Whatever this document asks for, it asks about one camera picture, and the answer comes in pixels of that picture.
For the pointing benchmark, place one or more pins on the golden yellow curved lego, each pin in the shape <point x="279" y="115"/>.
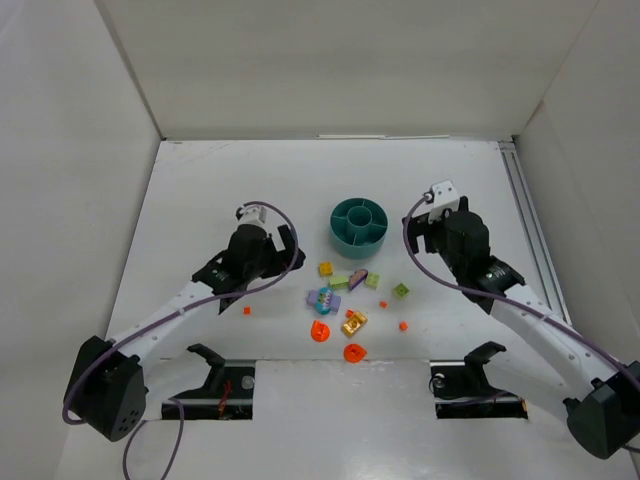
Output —
<point x="354" y="323"/>

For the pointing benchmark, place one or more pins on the teal printed lego brick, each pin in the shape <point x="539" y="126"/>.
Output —
<point x="327" y="301"/>

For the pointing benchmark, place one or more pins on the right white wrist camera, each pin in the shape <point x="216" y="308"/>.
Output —
<point x="443" y="198"/>

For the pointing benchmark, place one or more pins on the light green square lego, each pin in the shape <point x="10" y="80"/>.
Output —
<point x="400" y="291"/>

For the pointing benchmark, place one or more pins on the light green small lego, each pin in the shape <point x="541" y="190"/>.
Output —
<point x="372" y="280"/>

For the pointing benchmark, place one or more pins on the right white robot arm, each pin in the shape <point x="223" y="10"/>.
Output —
<point x="601" y="402"/>

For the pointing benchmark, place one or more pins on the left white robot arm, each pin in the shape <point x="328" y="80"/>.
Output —
<point x="118" y="383"/>

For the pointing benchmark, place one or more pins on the purple printed curved lego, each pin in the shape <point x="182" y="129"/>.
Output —
<point x="357" y="278"/>

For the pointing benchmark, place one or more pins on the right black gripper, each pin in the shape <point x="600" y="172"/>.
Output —
<point x="417" y="232"/>

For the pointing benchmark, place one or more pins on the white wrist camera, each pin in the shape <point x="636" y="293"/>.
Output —
<point x="252" y="215"/>
<point x="443" y="198"/>

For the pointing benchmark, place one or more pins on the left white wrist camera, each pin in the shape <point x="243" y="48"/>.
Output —
<point x="252" y="215"/>

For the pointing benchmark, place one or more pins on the aluminium rail right edge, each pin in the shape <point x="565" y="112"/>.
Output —
<point x="533" y="231"/>

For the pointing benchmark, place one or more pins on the teal divided round container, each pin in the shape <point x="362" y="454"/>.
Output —
<point x="358" y="228"/>

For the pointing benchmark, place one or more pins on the light green sloped lego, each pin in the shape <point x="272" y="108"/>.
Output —
<point x="338" y="282"/>

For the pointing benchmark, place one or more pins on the orange round lego lower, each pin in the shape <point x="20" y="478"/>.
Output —
<point x="354" y="353"/>

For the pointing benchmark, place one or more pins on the orange round lego left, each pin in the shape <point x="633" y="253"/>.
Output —
<point x="320" y="332"/>

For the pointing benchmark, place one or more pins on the yellow square lego brick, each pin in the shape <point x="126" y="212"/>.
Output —
<point x="325" y="269"/>

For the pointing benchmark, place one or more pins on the orange round lego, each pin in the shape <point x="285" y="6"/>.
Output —
<point x="354" y="353"/>
<point x="320" y="332"/>

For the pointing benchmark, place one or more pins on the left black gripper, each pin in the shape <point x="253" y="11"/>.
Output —
<point x="282" y="255"/>

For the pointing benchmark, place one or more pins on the purple lego brick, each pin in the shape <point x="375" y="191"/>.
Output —
<point x="316" y="298"/>

